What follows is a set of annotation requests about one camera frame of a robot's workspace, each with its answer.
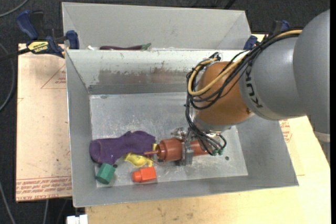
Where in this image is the orange plastic block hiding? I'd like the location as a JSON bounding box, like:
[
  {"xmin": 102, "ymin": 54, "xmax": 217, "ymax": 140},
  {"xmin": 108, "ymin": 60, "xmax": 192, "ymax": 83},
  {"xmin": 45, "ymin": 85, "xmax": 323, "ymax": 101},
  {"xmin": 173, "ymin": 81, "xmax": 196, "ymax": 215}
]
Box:
[{"xmin": 131, "ymin": 166, "xmax": 158, "ymax": 183}]

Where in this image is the yellow toy banana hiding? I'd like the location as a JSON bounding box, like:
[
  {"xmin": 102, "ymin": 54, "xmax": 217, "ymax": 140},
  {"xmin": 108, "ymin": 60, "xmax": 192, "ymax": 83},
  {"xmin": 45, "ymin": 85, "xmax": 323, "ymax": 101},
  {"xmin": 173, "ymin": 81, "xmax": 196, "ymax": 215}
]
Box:
[{"xmin": 123, "ymin": 152, "xmax": 154, "ymax": 168}]

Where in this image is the green hexagonal block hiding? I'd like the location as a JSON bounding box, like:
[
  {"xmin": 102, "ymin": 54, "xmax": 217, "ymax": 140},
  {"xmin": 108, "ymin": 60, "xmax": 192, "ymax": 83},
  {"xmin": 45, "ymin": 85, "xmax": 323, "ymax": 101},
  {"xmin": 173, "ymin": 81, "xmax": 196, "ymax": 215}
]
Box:
[{"xmin": 95, "ymin": 163, "xmax": 117, "ymax": 185}]

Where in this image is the purple sock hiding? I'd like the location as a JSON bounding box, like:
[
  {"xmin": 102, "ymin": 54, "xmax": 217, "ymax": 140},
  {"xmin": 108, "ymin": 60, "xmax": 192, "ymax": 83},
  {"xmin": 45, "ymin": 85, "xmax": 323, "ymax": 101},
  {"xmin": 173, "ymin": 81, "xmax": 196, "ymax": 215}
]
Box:
[{"xmin": 88, "ymin": 130, "xmax": 156, "ymax": 165}]

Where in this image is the brown cardboard board red print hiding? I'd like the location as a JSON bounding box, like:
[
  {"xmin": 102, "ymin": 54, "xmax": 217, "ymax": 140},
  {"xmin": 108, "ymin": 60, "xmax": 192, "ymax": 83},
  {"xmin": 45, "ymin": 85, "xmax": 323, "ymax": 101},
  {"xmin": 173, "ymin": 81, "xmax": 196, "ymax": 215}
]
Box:
[{"xmin": 15, "ymin": 43, "xmax": 306, "ymax": 203}]

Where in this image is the grey metal bin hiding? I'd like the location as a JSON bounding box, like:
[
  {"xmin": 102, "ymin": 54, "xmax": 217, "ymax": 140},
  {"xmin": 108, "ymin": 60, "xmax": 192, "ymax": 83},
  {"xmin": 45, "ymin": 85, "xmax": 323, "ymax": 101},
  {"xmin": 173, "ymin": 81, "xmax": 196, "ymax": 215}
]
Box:
[{"xmin": 61, "ymin": 2, "xmax": 299, "ymax": 208}]

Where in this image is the red-brown squeeze bottle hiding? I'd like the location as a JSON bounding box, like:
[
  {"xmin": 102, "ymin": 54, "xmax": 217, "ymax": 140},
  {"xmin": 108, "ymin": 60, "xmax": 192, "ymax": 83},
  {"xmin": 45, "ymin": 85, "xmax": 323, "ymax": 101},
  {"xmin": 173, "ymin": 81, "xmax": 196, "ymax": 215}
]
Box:
[{"xmin": 143, "ymin": 138, "xmax": 211, "ymax": 165}]

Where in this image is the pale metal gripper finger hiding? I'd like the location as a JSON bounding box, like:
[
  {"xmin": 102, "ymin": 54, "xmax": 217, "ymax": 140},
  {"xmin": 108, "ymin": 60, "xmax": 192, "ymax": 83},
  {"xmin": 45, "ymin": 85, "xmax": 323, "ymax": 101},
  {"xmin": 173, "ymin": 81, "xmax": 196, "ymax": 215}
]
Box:
[
  {"xmin": 171, "ymin": 127, "xmax": 187, "ymax": 143},
  {"xmin": 181, "ymin": 146, "xmax": 194, "ymax": 166}
]

